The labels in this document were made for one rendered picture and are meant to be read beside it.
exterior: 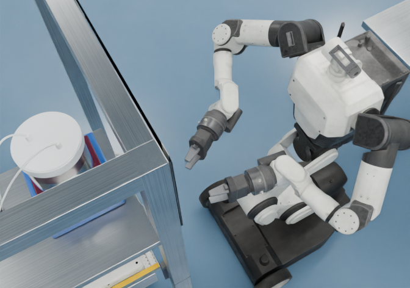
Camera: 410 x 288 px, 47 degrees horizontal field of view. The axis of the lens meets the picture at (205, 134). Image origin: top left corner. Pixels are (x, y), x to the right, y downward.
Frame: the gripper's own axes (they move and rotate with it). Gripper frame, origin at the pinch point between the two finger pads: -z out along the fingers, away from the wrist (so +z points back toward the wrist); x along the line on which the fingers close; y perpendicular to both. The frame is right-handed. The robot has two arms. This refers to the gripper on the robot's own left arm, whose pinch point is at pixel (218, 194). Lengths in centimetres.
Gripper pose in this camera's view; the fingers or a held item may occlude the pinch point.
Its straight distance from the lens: 152.5
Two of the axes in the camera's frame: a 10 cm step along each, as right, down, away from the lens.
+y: -3.5, -8.0, 4.8
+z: 9.4, -3.1, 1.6
